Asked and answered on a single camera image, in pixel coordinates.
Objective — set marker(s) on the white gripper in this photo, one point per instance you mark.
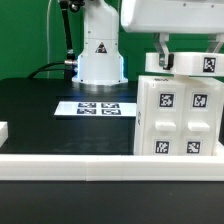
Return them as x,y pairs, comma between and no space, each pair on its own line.
174,16

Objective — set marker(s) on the white cabinet top block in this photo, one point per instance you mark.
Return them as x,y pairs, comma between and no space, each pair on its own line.
189,64

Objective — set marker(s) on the white cabinet door panel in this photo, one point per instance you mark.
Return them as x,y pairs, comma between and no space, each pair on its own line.
163,117

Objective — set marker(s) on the white cabinet body box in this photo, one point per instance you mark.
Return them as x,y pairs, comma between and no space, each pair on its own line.
140,125

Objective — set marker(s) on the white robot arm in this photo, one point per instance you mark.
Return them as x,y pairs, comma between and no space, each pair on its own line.
100,62

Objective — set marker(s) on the white marker base sheet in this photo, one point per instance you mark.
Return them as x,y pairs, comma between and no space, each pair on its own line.
105,109

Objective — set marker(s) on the white U-shaped fence frame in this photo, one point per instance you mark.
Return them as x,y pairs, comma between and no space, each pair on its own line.
112,168

